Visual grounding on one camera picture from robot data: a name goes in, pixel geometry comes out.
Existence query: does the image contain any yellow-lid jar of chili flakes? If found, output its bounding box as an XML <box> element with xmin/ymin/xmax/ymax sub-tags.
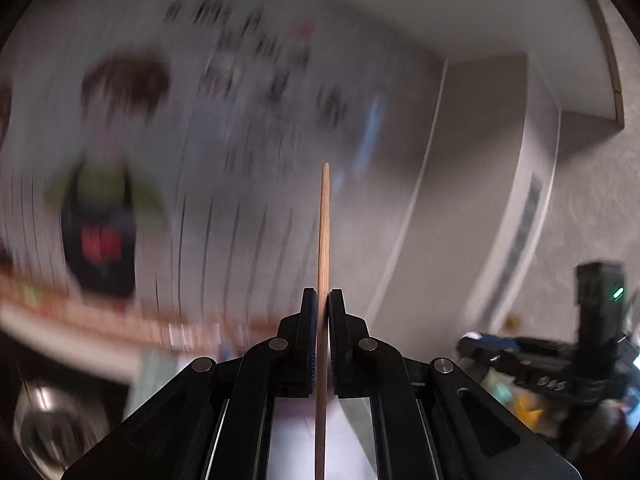
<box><xmin>515</xmin><ymin>392</ymin><xmax>548</xmax><ymax>426</ymax></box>

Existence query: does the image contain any wooden chopstick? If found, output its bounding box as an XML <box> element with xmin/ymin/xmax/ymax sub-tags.
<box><xmin>312</xmin><ymin>161</ymin><xmax>332</xmax><ymax>480</ymax></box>

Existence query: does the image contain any cartoon couple wall poster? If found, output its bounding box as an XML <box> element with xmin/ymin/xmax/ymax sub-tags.
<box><xmin>0</xmin><ymin>0</ymin><xmax>381</xmax><ymax>356</ymax></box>

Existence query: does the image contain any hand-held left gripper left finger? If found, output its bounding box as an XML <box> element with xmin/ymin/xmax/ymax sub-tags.
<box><xmin>60</xmin><ymin>287</ymin><xmax>319</xmax><ymax>480</ymax></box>

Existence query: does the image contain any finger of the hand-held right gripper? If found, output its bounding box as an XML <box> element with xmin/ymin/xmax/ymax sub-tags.
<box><xmin>459</xmin><ymin>332</ymin><xmax>531</xmax><ymax>376</ymax></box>

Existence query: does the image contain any white vent grille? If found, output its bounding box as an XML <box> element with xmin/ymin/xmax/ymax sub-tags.
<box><xmin>477</xmin><ymin>172</ymin><xmax>545</xmax><ymax>323</ymax></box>

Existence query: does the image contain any shiny round metal pot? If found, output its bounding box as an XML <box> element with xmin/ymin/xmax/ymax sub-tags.
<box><xmin>11</xmin><ymin>380</ymin><xmax>113</xmax><ymax>476</ymax></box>

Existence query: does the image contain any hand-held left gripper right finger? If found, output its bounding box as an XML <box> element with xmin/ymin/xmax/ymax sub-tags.
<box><xmin>326</xmin><ymin>288</ymin><xmax>581</xmax><ymax>480</ymax></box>

